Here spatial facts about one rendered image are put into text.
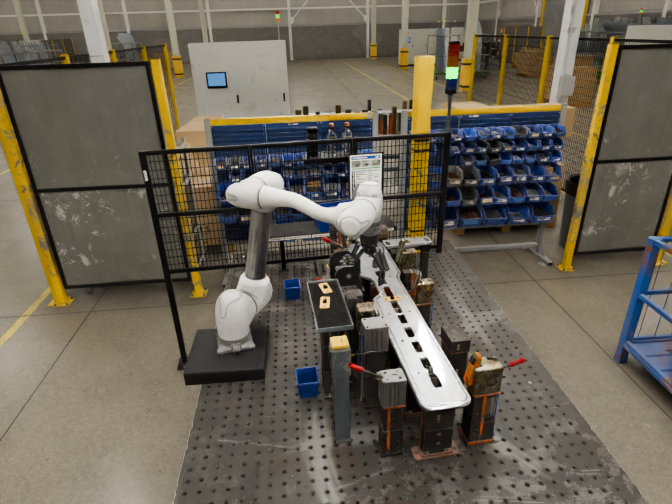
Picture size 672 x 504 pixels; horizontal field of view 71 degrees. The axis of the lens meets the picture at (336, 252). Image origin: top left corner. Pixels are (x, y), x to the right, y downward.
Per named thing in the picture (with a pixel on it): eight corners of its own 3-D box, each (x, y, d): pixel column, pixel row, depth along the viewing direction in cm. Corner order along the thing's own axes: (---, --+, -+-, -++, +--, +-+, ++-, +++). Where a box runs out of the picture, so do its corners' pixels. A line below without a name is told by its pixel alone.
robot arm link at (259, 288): (228, 312, 243) (250, 293, 262) (255, 323, 239) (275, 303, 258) (239, 172, 208) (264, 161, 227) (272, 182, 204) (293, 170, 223)
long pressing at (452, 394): (481, 403, 161) (482, 400, 160) (418, 413, 157) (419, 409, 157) (381, 242, 284) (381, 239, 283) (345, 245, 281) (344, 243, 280)
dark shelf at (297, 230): (396, 230, 295) (396, 226, 294) (252, 243, 283) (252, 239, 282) (387, 218, 315) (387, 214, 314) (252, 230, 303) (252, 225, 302)
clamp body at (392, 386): (407, 457, 176) (411, 382, 161) (378, 461, 175) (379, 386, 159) (400, 437, 185) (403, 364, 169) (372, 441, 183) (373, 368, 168)
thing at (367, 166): (382, 198, 308) (383, 151, 295) (349, 200, 305) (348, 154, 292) (381, 197, 310) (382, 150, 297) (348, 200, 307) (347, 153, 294)
